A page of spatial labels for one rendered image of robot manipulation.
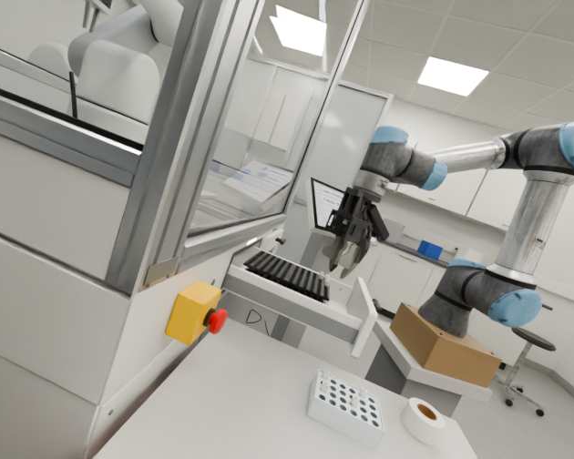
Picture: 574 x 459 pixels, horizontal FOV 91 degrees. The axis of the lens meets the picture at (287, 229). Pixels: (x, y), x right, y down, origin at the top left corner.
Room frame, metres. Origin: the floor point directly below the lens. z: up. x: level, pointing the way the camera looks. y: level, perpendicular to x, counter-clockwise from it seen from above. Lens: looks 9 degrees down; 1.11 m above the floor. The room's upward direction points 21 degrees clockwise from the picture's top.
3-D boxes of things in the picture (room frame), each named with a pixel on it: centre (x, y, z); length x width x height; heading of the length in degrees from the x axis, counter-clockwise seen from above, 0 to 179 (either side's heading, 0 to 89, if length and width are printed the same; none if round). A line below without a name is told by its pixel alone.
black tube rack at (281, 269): (0.73, -0.05, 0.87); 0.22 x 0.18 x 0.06; 84
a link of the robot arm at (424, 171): (0.72, -0.24, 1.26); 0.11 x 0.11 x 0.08; 13
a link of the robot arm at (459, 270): (0.91, -0.60, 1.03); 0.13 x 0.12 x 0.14; 13
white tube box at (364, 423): (0.46, -0.21, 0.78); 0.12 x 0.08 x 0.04; 82
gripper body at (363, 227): (0.67, -0.14, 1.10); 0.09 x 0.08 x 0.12; 128
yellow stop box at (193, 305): (0.42, 0.09, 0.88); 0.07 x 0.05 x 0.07; 174
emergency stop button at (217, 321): (0.41, 0.05, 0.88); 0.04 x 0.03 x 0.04; 174
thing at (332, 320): (0.73, -0.04, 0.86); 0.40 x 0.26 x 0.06; 84
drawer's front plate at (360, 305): (0.71, -0.25, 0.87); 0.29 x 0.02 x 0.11; 174
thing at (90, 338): (0.84, 0.55, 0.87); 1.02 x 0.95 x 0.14; 174
